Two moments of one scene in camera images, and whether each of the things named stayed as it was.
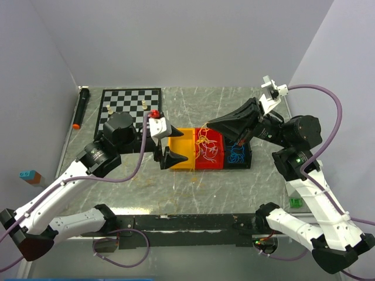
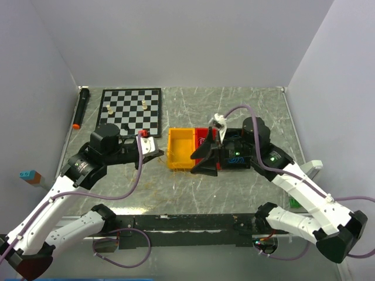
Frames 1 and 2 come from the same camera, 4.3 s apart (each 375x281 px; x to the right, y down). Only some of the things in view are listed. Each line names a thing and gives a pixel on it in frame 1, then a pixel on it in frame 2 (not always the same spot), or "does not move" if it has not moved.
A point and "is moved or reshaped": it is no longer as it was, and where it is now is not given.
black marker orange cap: (84, 96) does not move
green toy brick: (296, 202) does not move
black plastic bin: (236, 156) does not move
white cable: (210, 151) is moved or reshaped
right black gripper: (235, 124) → (207, 166)
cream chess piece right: (145, 106) does not move
